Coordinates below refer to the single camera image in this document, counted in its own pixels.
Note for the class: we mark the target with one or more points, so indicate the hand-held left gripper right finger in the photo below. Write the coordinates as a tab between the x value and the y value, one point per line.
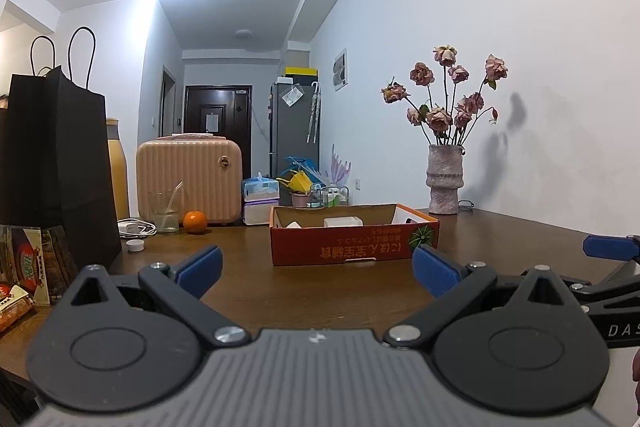
435	269

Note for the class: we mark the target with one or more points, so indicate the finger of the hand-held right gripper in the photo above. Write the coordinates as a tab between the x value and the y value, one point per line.
615	281
612	247

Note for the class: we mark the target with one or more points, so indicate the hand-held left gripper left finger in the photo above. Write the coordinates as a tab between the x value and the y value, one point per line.
200	269

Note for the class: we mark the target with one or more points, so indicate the orange and white cardboard box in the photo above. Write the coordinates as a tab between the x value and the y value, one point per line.
325	249

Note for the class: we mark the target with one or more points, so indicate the orange fruit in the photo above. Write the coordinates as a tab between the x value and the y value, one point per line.
195	223

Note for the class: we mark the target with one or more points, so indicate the clear glass cup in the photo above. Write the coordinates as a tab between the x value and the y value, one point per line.
165	217

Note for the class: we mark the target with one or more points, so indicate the white bottle cap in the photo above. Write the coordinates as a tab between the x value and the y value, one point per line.
135	246

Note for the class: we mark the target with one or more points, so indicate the purple and white tissue box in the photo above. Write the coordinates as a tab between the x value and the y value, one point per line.
260	213

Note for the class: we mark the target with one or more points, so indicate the pink textured vase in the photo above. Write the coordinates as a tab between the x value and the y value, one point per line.
445	182

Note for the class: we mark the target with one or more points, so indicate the pink ribbed suitcase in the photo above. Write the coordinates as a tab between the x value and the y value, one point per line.
190	177

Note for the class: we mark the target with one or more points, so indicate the pink flower pot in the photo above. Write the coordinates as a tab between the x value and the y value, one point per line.
301	199

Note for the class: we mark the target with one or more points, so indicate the tall yellow bottle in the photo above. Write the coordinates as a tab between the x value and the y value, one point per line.
119	177

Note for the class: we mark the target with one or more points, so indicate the green and white bottles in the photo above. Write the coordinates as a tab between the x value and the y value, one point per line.
334	198

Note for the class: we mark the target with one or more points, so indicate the yellow watering can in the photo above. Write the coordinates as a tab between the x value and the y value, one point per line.
297	182

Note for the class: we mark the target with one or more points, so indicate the purple feathery decoration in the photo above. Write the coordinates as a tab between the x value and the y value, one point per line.
339	169

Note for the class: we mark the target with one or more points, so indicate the blue plastic bag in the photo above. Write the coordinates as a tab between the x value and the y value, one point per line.
300	164

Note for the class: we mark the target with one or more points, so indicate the white paper on door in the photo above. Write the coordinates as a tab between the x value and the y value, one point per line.
212	122

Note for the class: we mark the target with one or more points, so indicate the dried pink rose bouquet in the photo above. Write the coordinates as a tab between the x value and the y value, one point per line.
440	119

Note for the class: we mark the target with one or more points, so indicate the grey refrigerator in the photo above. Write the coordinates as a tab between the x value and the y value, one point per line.
290	142

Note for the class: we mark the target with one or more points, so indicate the dark brown door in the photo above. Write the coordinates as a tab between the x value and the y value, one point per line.
197	112

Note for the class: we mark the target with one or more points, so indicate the clear snack bag red label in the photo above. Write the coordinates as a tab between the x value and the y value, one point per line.
30	262

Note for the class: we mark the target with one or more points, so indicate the black paper bag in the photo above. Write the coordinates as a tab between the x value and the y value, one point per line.
50	157

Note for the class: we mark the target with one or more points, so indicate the orange snack packet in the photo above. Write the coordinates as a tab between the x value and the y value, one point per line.
12	307

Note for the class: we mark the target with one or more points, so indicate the hanging umbrellas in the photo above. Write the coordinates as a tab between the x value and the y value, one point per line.
313	112

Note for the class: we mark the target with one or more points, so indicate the clear bag on refrigerator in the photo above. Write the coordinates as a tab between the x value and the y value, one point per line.
292	97

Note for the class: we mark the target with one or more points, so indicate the yellow box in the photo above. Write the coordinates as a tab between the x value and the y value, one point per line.
300	72

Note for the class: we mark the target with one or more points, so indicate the side door frame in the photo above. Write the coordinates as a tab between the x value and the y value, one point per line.
169	102

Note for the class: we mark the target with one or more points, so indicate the wall picture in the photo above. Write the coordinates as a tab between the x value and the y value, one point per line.
340	69

